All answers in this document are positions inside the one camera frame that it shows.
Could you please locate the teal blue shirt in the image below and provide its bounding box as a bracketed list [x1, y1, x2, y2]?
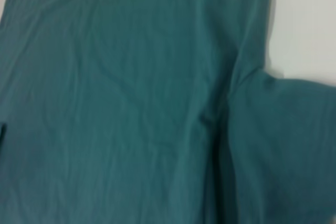
[0, 0, 336, 224]

